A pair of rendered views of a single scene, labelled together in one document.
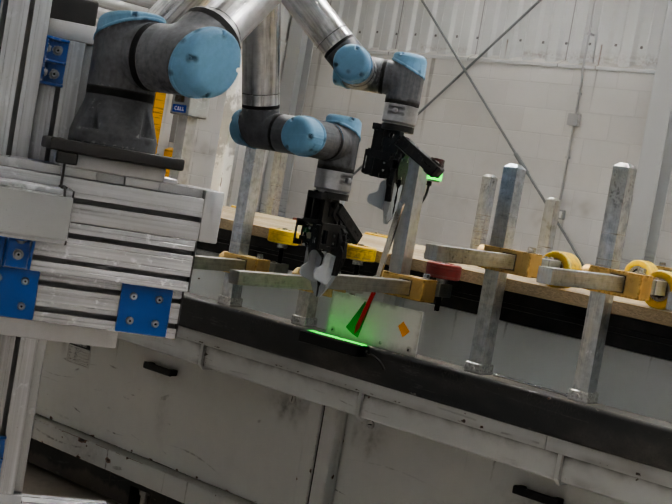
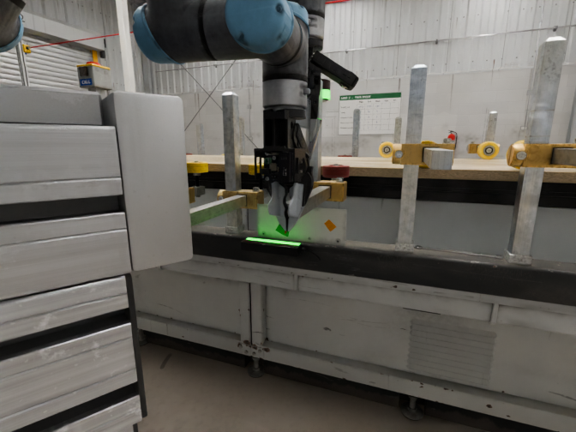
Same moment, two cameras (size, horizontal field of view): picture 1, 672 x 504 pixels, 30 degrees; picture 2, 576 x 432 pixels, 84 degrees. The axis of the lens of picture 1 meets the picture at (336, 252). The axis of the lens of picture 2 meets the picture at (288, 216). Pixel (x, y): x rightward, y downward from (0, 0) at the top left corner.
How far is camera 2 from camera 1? 1.99 m
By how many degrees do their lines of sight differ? 22
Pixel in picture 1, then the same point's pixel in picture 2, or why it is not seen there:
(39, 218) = not seen: outside the picture
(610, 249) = (547, 125)
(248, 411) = (195, 278)
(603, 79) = (255, 92)
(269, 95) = not seen: outside the picture
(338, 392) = (275, 275)
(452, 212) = (216, 143)
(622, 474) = (561, 313)
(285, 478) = (230, 313)
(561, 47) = (240, 83)
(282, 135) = (229, 17)
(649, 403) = not seen: hidden behind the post
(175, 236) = (35, 289)
